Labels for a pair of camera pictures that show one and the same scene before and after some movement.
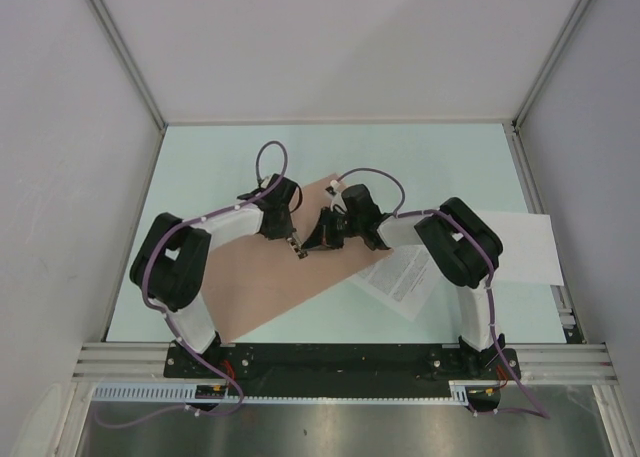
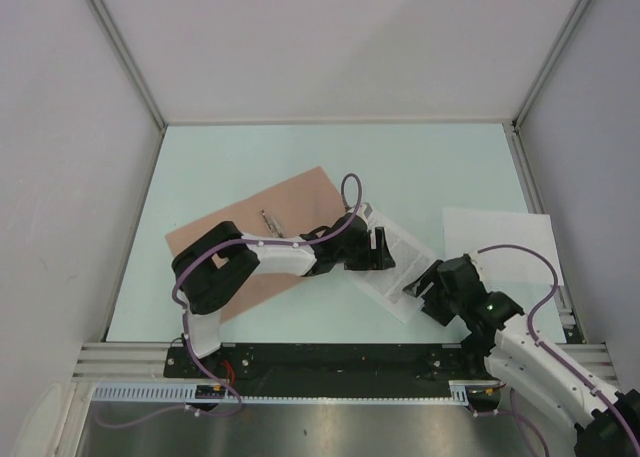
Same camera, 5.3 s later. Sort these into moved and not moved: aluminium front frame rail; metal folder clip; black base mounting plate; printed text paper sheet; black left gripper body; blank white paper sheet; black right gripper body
Moved: metal folder clip; black right gripper body; black left gripper body
Not moved: black base mounting plate; printed text paper sheet; aluminium front frame rail; blank white paper sheet
